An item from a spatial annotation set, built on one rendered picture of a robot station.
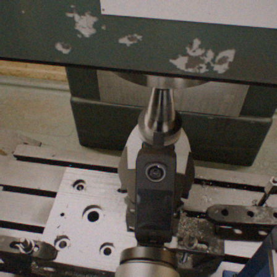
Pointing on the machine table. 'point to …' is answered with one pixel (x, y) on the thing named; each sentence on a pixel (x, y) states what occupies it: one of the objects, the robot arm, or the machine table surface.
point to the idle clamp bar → (256, 214)
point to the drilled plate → (59, 206)
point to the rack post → (255, 262)
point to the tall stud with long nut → (268, 191)
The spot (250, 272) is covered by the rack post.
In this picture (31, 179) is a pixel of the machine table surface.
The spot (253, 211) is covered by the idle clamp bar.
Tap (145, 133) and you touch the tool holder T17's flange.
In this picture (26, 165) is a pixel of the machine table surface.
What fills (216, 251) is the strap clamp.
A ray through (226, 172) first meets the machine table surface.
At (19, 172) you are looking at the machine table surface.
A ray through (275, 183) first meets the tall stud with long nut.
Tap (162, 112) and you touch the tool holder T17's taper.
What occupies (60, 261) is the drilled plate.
